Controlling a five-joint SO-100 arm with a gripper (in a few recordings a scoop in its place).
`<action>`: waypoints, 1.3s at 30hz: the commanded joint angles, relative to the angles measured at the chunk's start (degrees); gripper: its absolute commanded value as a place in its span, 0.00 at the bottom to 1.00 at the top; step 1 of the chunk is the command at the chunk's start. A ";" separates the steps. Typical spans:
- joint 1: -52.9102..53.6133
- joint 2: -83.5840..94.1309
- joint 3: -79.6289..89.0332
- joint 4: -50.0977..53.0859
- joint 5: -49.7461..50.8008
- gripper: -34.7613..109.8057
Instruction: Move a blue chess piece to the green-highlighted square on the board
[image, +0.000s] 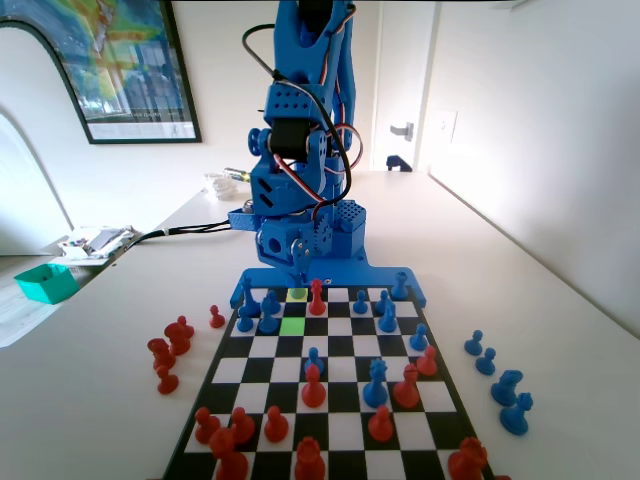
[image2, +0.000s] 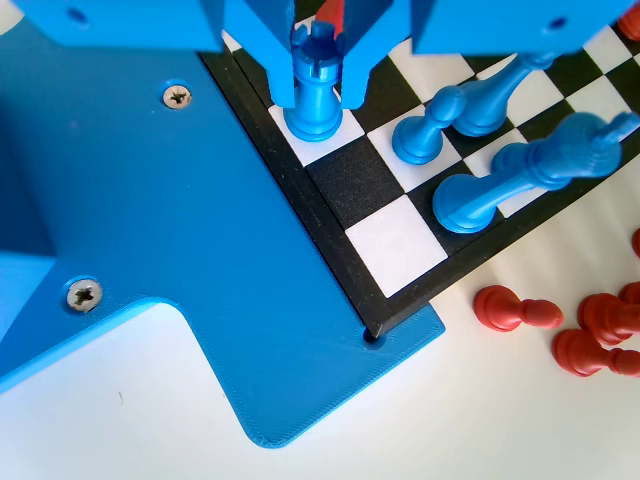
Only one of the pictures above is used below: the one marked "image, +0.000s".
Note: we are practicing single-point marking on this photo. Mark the blue gripper with gears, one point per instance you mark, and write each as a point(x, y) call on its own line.
point(274, 246)

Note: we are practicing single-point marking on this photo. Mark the red chess queen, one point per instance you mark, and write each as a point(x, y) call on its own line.
point(316, 302)

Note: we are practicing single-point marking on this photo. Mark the framed map poster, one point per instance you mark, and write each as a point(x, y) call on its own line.
point(130, 60)

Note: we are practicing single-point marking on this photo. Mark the blue chess bishop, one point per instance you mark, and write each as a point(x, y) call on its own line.
point(387, 320)
point(267, 322)

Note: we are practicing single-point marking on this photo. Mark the blue base plate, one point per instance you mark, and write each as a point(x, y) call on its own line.
point(350, 275)

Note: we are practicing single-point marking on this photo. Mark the teal plastic bin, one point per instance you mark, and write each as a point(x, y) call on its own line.
point(45, 285)

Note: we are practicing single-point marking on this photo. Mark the black and white chessboard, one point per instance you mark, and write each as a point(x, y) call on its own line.
point(345, 430)

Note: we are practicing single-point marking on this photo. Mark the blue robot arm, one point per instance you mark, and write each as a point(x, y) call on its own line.
point(290, 105)

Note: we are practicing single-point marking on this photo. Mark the blue chess pawn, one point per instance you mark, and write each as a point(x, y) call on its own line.
point(418, 340)
point(272, 299)
point(382, 299)
point(474, 345)
point(486, 364)
point(245, 322)
point(314, 359)
point(360, 305)

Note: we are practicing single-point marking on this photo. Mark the small blue printed part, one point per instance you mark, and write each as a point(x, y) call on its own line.
point(398, 163)

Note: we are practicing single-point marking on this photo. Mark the blue chess queen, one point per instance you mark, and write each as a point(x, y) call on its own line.
point(376, 390)

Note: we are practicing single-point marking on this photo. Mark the red chess king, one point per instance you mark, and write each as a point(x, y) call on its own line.
point(227, 460)

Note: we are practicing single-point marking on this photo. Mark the pile of papers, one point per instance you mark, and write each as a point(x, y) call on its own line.
point(95, 241)

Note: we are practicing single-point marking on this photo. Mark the white light switch plate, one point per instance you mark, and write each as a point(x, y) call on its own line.
point(446, 126)

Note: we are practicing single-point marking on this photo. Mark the clear plastic bags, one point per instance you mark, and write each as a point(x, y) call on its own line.
point(222, 186)

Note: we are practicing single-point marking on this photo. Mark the white door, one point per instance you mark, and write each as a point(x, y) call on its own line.
point(400, 75)

